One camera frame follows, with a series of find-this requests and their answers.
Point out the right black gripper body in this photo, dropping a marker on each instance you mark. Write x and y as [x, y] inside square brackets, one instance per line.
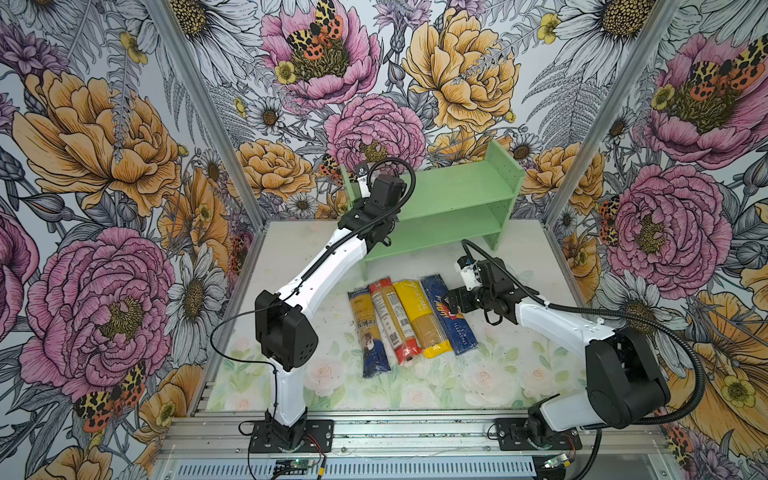
[485, 294]

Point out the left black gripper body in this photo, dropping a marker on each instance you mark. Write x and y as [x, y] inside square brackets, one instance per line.
[392, 223]

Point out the blue Barilla spaghetti box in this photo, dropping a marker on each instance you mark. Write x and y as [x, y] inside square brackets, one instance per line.
[454, 325]

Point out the yellow blue spaghetti bag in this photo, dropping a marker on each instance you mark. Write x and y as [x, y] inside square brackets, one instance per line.
[374, 356]

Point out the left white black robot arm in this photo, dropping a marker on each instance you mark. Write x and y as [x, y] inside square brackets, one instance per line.
[283, 325]

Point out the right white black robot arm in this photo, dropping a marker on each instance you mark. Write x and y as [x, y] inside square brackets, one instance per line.
[624, 382]

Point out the green wooden two-tier shelf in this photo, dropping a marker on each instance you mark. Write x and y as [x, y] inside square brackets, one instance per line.
[450, 204]

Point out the yellow Pastatime spaghetti bag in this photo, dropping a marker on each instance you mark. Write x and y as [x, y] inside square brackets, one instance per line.
[427, 328]

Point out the red white label spaghetti bag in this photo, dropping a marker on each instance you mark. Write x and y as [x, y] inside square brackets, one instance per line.
[395, 321]

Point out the small green circuit board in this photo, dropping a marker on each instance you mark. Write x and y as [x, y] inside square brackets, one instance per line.
[291, 467]

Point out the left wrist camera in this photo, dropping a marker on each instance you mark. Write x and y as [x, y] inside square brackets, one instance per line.
[361, 172]

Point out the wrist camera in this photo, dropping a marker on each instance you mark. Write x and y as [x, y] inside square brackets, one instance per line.
[361, 172]
[466, 266]

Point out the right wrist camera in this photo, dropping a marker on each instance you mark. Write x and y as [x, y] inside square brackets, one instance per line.
[466, 266]

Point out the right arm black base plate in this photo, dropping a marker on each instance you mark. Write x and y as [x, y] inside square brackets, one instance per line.
[526, 434]

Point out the right aluminium corner post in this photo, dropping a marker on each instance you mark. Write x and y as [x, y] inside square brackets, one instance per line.
[650, 37]

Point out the aluminium corner post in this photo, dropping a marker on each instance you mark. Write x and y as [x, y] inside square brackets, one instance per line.
[650, 37]
[189, 74]

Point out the left aluminium corner post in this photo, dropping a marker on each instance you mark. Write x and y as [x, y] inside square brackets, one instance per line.
[189, 74]

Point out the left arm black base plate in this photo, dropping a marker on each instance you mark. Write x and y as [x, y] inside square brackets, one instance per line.
[307, 436]

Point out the aluminium front rail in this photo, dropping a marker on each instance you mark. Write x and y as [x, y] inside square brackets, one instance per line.
[451, 444]

